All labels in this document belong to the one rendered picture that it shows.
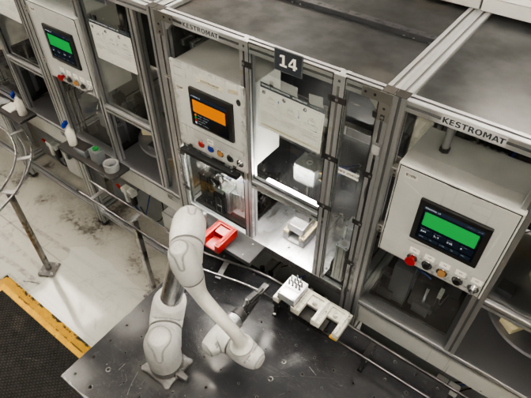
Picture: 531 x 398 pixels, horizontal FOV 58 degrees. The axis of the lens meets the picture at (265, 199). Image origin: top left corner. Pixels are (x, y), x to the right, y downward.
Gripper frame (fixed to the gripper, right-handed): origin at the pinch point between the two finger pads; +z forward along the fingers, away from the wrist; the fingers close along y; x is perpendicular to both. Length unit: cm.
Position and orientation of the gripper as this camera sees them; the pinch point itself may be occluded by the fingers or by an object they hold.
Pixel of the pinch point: (262, 289)
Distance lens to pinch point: 240.5
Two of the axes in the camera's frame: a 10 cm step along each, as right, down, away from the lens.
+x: -8.0, -4.3, 4.2
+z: 6.0, -5.6, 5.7
